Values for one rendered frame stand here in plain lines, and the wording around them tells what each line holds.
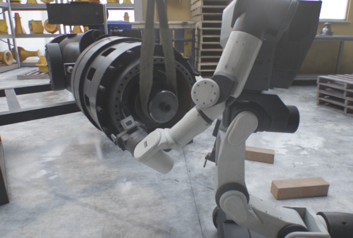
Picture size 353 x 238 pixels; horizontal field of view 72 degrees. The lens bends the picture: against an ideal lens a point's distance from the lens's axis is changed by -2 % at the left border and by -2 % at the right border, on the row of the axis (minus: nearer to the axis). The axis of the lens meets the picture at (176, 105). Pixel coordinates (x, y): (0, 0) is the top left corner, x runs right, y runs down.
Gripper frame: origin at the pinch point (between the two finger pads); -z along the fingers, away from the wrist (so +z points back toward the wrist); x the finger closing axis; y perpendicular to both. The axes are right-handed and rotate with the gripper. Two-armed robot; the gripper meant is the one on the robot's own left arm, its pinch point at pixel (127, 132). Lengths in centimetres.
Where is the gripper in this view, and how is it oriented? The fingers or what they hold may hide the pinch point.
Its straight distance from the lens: 97.2
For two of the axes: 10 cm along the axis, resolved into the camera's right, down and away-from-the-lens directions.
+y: -2.9, -8.5, -4.4
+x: 8.1, -4.7, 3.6
